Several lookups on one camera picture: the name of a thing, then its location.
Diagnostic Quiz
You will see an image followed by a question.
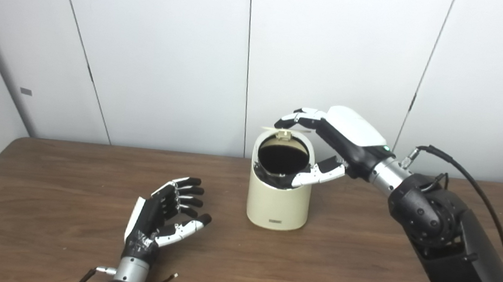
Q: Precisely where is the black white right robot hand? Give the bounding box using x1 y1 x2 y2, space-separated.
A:
268 99 400 199

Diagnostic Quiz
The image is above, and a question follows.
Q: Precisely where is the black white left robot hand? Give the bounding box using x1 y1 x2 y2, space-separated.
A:
121 171 217 270

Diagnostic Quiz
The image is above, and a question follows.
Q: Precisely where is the cream round bin lid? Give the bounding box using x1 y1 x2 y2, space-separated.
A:
260 125 311 144

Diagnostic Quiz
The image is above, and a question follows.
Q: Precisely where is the cream lidded trash bin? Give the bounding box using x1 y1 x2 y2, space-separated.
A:
244 125 319 234

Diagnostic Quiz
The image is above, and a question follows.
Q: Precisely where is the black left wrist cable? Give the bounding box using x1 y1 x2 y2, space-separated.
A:
73 263 117 282

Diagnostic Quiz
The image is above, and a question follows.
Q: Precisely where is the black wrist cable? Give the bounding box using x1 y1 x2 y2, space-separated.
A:
389 142 503 282
73 263 117 282

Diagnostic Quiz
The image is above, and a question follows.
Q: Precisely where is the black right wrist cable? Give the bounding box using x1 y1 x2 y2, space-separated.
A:
389 142 503 282

